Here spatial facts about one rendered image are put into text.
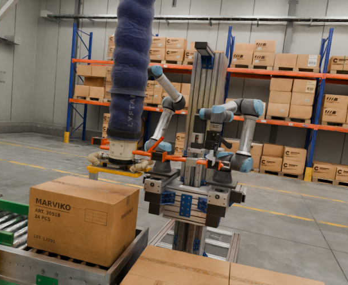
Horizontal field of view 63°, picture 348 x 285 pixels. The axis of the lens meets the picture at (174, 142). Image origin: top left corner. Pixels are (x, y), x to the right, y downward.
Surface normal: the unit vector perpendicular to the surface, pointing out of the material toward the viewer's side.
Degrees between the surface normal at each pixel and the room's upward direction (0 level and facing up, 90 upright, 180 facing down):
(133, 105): 70
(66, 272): 90
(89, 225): 90
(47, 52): 90
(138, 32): 81
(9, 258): 90
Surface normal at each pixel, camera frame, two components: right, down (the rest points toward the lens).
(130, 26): 0.01, -0.05
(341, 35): -0.29, 0.07
